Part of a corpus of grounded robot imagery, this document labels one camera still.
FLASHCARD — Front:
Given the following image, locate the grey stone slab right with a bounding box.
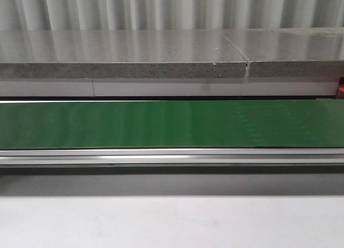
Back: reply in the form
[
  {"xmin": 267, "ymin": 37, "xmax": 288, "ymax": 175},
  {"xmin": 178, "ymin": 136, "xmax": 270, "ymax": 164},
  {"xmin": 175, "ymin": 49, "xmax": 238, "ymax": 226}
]
[{"xmin": 222, "ymin": 27, "xmax": 343, "ymax": 78}]

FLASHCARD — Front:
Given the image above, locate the white corrugated curtain backdrop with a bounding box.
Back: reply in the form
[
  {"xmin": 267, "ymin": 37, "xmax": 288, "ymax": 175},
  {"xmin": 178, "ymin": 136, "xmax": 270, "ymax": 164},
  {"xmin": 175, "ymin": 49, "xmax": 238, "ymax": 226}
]
[{"xmin": 1, "ymin": 0, "xmax": 343, "ymax": 30}]

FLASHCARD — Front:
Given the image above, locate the green conveyor belt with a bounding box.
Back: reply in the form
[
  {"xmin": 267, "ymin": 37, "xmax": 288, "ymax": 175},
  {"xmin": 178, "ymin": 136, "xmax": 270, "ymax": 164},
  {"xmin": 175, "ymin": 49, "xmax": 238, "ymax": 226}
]
[{"xmin": 1, "ymin": 99, "xmax": 343, "ymax": 149}]

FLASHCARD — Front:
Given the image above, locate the grey stone slab left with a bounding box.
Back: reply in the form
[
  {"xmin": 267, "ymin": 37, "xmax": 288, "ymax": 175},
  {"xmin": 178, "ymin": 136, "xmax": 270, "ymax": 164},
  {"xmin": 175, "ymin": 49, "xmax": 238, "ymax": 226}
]
[{"xmin": 1, "ymin": 30, "xmax": 246, "ymax": 79}]

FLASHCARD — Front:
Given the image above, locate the grey stone slab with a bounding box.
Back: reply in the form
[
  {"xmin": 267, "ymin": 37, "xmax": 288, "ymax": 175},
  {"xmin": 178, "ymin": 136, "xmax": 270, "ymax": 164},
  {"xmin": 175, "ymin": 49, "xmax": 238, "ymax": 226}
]
[
  {"xmin": 222, "ymin": 27, "xmax": 343, "ymax": 78},
  {"xmin": 1, "ymin": 30, "xmax": 246, "ymax": 79}
]

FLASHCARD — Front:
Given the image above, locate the white panel under slabs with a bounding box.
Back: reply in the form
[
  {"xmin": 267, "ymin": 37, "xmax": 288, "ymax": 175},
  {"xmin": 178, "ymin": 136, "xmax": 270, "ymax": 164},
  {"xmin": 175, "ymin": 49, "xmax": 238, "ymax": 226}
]
[{"xmin": 1, "ymin": 77, "xmax": 339, "ymax": 97}]

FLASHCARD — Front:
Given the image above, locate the red object at right edge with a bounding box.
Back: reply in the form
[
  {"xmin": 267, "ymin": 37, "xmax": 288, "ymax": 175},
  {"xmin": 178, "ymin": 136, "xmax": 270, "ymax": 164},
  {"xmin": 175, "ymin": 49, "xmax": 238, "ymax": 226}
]
[{"xmin": 336, "ymin": 77, "xmax": 344, "ymax": 99}]

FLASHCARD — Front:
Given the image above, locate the aluminium conveyor side rail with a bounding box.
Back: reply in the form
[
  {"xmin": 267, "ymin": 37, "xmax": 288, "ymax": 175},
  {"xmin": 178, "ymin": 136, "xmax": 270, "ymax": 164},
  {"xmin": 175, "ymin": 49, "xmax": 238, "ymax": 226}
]
[{"xmin": 1, "ymin": 148, "xmax": 343, "ymax": 175}]

